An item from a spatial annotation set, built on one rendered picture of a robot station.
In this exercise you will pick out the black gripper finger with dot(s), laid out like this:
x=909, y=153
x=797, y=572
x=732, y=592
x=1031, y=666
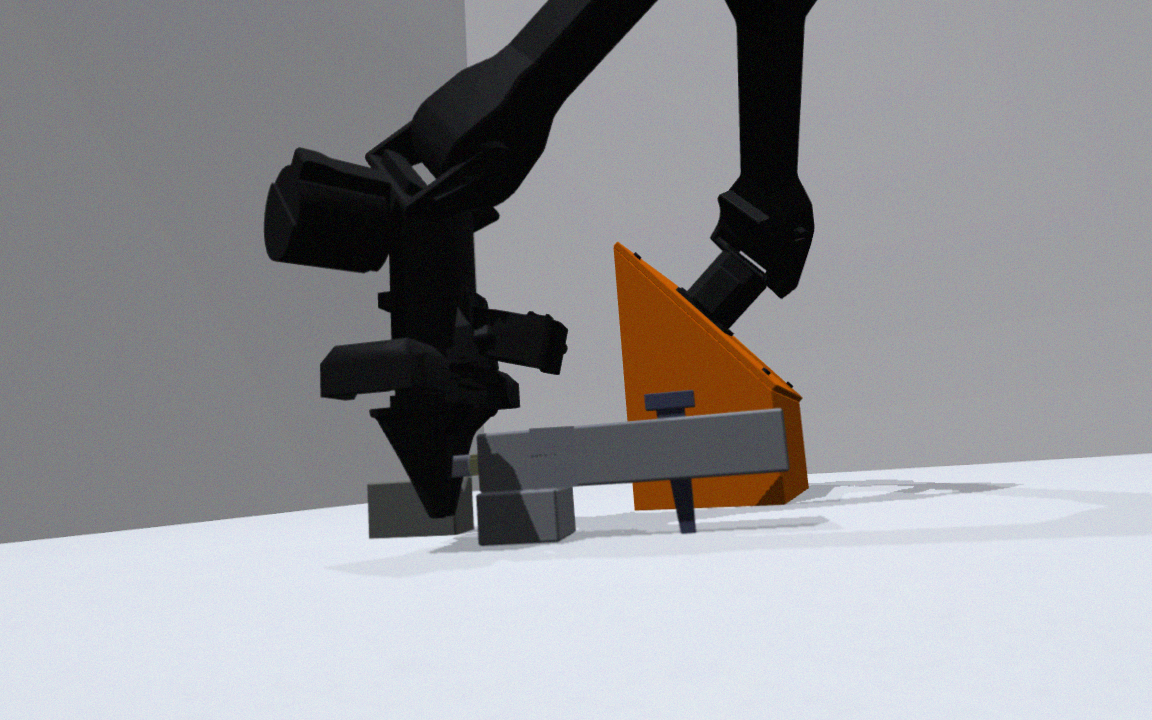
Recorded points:
x=422, y=436
x=462, y=442

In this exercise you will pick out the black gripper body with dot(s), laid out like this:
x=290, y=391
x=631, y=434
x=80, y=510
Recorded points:
x=418, y=362

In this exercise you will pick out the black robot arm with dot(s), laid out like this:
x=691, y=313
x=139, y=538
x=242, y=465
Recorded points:
x=482, y=132

